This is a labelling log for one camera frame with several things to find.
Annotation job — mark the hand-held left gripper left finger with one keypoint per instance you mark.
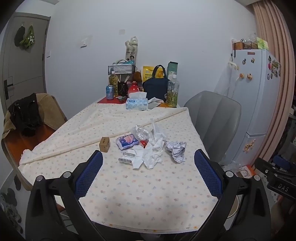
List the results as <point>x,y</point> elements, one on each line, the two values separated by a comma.
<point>89,172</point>

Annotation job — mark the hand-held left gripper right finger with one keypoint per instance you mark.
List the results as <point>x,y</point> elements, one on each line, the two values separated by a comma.
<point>208,173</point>

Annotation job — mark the purple pocket tissue pack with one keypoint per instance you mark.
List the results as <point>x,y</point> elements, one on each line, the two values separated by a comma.
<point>126,141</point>

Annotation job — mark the small brown cardboard box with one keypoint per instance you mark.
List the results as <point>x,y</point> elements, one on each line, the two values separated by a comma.
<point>104,144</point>

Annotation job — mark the small white box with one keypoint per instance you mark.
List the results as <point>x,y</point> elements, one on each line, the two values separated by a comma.
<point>124,161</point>

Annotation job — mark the crumpled printed paper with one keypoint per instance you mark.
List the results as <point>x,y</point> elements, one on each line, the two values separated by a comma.
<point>177,151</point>

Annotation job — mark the orange white cardboard box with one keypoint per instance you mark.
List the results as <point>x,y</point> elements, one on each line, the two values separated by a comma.
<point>246,171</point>

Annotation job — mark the white pill blister pack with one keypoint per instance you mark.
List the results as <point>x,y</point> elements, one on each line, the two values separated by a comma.
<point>128,154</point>

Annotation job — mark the floral printed tablecloth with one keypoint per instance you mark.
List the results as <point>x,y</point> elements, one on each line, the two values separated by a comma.
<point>138,185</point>

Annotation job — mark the grey office chair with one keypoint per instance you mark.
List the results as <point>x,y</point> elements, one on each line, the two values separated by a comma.
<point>215,120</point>

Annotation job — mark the crumpled white tissue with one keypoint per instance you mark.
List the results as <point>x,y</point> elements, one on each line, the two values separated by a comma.
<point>150,155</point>

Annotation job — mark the white plastic bag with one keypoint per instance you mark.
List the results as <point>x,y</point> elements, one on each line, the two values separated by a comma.
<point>159,131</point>

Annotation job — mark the clear crumpled plastic container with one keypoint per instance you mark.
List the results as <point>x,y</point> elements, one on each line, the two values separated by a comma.
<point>140,132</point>

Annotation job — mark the red placemat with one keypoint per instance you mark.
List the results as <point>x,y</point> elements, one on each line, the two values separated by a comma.
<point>104,100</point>

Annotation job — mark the brown jacket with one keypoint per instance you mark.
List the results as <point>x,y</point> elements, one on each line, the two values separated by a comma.
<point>52,109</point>

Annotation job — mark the wooden chair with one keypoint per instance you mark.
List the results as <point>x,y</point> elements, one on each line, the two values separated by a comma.
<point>20,143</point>

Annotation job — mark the orange placemat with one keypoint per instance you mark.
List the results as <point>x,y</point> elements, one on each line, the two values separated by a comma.
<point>163,105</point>

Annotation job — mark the blue soda can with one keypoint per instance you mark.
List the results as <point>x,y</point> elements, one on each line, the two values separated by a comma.
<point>109,92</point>

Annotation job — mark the blue checkered tissue box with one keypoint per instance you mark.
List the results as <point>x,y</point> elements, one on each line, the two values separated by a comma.
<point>136,104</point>

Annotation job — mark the white refrigerator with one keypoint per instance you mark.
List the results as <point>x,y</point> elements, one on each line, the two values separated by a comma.
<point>256,104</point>

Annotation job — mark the large green tea bottle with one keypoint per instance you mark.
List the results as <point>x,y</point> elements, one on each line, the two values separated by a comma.
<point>172,95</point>

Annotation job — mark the black pen holder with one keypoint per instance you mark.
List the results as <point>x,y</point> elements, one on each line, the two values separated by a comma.
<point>122,89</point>

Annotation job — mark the white loose paper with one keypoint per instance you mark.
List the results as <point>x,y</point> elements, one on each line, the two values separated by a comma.
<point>155,100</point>

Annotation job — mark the small yellow tea bottle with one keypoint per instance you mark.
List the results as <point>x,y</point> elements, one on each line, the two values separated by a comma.
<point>113,83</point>

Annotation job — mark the red pot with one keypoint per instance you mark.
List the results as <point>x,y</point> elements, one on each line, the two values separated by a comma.
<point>133,89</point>

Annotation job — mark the navy lunch bag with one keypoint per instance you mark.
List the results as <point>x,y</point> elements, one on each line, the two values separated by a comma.
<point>153,89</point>

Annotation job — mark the brown round plush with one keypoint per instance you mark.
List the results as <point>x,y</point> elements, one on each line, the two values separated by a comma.
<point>138,76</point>

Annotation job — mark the green carton box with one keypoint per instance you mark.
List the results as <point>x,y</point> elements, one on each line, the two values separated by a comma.
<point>172,68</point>

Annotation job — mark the yellow snack packet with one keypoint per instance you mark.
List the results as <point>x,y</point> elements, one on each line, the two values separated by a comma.
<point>148,73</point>

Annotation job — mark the group of fridge magnets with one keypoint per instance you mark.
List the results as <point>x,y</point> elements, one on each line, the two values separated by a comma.
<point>274,67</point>

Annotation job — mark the grey door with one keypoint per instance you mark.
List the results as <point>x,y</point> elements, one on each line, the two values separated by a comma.
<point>25,67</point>

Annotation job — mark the white paper tote bag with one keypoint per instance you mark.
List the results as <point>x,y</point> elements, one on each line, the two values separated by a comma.
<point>131,52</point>

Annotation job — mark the wicker baskets on rack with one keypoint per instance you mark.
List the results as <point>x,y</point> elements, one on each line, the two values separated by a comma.
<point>245,45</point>

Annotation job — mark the light green box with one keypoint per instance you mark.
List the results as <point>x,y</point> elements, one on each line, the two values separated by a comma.
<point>262,43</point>

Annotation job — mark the green hanging hat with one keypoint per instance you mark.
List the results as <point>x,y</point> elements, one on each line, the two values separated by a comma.
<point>29,38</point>

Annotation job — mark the dark hanging hat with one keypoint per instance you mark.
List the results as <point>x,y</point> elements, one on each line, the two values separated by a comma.
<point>19,36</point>

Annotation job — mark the pink curtain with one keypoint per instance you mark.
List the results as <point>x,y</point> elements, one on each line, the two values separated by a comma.
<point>275,30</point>

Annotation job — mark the white light switch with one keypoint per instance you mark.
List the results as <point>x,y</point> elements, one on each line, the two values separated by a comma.
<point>84,43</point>

